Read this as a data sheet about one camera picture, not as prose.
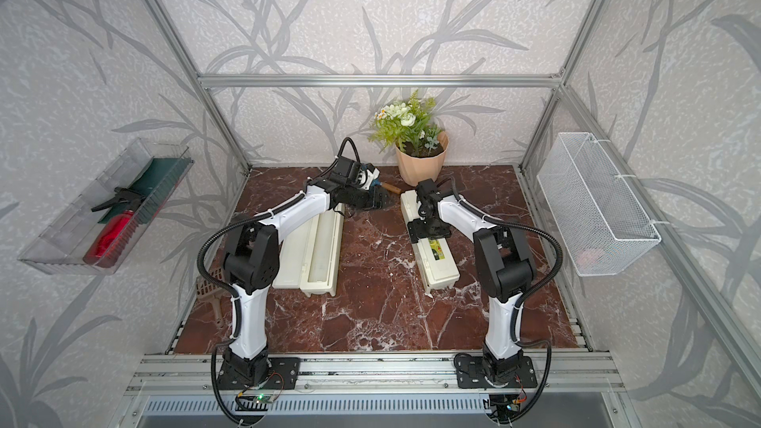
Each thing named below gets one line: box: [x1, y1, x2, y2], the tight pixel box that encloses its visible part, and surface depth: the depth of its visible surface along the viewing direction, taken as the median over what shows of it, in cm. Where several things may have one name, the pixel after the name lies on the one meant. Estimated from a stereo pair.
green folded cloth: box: [98, 157, 195, 225], surface depth 70 cm
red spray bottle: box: [82, 187, 146, 268], surface depth 61 cm
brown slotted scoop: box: [195, 267, 227, 329], surface depth 88 cm
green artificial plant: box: [368, 90, 444, 158], surface depth 98 cm
